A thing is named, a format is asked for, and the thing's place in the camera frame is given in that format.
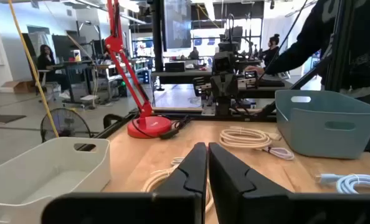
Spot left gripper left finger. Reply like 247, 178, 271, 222
41, 142, 208, 224

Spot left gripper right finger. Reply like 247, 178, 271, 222
208, 142, 370, 224

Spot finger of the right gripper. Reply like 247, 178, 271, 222
224, 74, 239, 96
210, 74, 225, 96

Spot white cable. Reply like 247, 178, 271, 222
140, 156, 216, 215

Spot beige cable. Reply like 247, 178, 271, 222
218, 125, 283, 150

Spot small lilac cable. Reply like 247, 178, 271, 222
260, 145, 295, 161

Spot light blue cable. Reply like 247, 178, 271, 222
315, 172, 370, 195

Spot black work desk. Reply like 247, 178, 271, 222
150, 68, 286, 101

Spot person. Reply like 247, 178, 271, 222
243, 0, 370, 97
261, 33, 282, 68
36, 44, 71, 94
187, 46, 201, 60

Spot large grey screen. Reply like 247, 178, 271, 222
163, 0, 192, 51

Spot red desk lamp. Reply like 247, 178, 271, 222
105, 0, 173, 139

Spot teal plastic bin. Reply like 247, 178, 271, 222
274, 90, 370, 160

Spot white plastic bin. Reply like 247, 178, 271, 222
0, 136, 111, 224

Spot black floor fan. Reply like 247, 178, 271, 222
40, 107, 92, 144

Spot brown cardboard box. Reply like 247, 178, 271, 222
1, 80, 37, 95

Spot black floor mat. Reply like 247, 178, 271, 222
0, 114, 27, 124

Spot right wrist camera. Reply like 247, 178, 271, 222
214, 50, 235, 75

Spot black aluminium table frame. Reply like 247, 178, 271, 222
91, 0, 370, 153

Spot black lamp power cord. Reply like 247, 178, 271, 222
158, 114, 192, 141

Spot black vertical post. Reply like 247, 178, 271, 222
149, 0, 164, 91

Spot yellow hanging cord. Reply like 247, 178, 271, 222
7, 0, 60, 138

